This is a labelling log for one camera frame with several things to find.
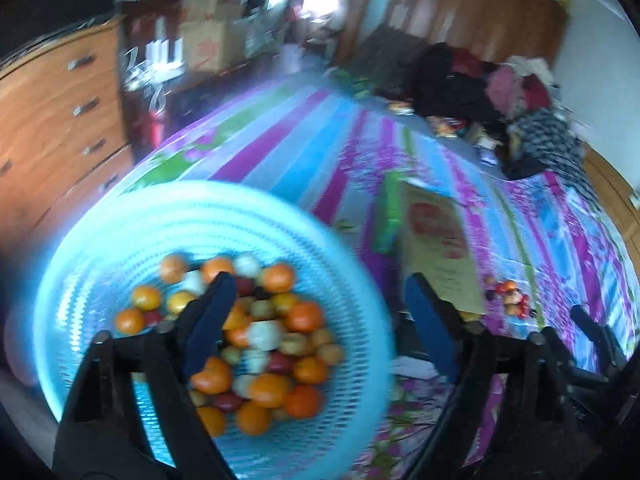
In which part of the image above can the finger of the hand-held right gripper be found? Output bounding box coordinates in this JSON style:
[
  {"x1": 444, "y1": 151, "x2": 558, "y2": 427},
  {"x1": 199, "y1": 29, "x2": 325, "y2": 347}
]
[{"x1": 570, "y1": 304, "x2": 628, "y2": 361}]

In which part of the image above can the wooden dresser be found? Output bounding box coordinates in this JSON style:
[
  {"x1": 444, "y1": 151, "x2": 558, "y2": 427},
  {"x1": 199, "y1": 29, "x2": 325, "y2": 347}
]
[{"x1": 0, "y1": 15, "x2": 136, "y2": 256}]

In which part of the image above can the flat brown cardboard box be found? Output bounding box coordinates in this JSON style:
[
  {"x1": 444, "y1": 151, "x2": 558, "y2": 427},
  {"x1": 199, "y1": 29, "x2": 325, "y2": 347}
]
[{"x1": 400, "y1": 182, "x2": 488, "y2": 316}]

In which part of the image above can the dark patterned mat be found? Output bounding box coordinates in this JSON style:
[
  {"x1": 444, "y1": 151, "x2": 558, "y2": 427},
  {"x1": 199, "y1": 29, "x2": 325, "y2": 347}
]
[{"x1": 350, "y1": 25, "x2": 428, "y2": 81}]

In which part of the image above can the pile of clothes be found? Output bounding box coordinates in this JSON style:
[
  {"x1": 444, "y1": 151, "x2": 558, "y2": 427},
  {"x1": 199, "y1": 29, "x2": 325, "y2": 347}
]
[{"x1": 410, "y1": 42, "x2": 598, "y2": 196}]

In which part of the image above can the floral striped bedsheet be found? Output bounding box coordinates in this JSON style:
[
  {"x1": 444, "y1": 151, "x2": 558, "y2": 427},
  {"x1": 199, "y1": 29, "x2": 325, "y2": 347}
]
[{"x1": 115, "y1": 72, "x2": 640, "y2": 480}]

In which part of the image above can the heap of oranges and tomatoes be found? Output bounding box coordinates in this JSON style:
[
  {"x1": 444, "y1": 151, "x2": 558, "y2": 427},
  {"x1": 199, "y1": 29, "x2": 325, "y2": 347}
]
[{"x1": 114, "y1": 252, "x2": 346, "y2": 438}]

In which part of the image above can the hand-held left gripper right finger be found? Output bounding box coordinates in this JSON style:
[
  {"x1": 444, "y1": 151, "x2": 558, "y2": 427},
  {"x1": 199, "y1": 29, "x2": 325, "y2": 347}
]
[{"x1": 405, "y1": 274, "x2": 601, "y2": 480}]

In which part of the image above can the wooden bed frame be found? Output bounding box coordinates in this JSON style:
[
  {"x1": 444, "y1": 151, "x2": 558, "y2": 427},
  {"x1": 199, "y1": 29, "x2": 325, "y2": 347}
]
[{"x1": 582, "y1": 142, "x2": 640, "y2": 241}]

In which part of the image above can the blue plastic basket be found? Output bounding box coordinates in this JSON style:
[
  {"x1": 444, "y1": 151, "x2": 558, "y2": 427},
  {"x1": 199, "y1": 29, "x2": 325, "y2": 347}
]
[{"x1": 32, "y1": 180, "x2": 396, "y2": 480}]

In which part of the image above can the dark red printed box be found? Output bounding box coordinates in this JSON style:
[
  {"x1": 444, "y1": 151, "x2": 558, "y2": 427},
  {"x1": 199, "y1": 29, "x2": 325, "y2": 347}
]
[{"x1": 120, "y1": 0, "x2": 187, "y2": 98}]

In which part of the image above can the brown cardboard carton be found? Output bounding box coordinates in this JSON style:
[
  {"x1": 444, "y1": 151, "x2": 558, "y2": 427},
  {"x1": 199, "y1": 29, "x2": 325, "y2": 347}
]
[{"x1": 177, "y1": 0, "x2": 241, "y2": 73}]

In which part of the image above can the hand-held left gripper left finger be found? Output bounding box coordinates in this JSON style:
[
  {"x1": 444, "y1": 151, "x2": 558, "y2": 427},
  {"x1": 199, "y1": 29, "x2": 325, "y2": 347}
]
[{"x1": 52, "y1": 272, "x2": 238, "y2": 480}]

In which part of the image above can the wooden wardrobe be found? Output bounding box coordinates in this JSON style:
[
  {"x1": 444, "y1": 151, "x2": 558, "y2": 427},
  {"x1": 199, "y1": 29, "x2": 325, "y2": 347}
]
[{"x1": 332, "y1": 0, "x2": 571, "y2": 68}]

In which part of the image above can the pile of small fruits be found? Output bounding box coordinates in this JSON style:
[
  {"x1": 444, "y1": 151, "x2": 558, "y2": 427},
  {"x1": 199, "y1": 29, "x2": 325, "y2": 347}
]
[{"x1": 482, "y1": 275, "x2": 538, "y2": 320}]

